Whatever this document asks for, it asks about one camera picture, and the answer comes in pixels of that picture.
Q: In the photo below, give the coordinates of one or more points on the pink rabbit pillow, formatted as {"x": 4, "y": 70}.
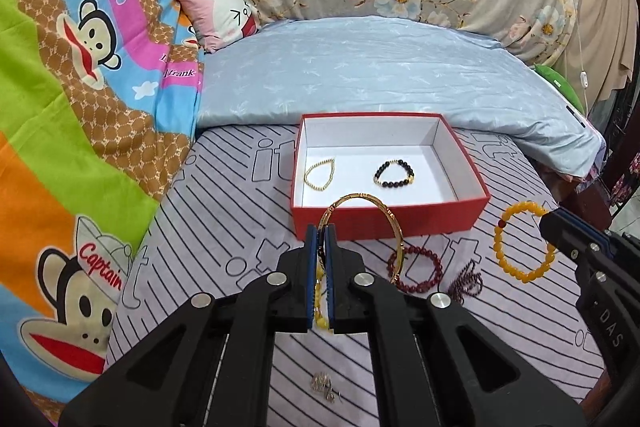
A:
{"x": 215, "y": 7}

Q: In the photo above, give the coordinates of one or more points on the green plush item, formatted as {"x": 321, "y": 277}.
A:
{"x": 562, "y": 89}

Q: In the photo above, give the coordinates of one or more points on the beige curtain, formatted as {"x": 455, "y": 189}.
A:
{"x": 607, "y": 7}

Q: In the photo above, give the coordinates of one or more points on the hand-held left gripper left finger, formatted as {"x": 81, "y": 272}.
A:
{"x": 312, "y": 257}

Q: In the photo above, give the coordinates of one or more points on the light blue pillow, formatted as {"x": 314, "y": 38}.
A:
{"x": 375, "y": 67}

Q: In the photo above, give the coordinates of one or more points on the gold bangle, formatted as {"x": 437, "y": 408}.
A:
{"x": 398, "y": 257}

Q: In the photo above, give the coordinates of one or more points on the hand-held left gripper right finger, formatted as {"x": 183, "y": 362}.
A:
{"x": 329, "y": 257}

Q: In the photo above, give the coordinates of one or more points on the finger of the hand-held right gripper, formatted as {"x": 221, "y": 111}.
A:
{"x": 585, "y": 223}
{"x": 562, "y": 239}

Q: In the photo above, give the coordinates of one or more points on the silver jewelry piece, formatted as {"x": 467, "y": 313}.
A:
{"x": 325, "y": 389}

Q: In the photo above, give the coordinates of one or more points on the dark wooden furniture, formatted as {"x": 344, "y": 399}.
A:
{"x": 617, "y": 187}

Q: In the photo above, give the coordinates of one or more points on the striped lilac bedsheet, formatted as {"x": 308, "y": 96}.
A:
{"x": 225, "y": 217}

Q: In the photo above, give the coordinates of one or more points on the colourful monkey print blanket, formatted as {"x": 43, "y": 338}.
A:
{"x": 75, "y": 132}

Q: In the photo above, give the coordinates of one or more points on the red cardboard box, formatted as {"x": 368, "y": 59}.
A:
{"x": 390, "y": 219}

